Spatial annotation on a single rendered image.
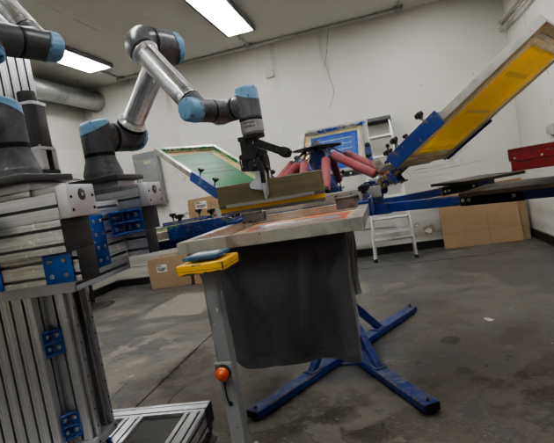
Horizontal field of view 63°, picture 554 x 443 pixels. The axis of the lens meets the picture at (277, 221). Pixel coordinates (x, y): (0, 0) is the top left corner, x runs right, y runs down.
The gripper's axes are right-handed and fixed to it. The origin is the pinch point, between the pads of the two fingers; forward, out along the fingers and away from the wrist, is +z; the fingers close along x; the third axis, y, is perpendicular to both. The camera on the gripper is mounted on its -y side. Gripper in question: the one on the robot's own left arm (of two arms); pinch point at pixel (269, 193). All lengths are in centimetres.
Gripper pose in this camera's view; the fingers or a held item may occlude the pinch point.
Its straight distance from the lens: 147.3
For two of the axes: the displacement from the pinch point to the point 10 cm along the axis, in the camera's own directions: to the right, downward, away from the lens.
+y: -9.6, 1.4, 2.4
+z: 1.6, 9.8, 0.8
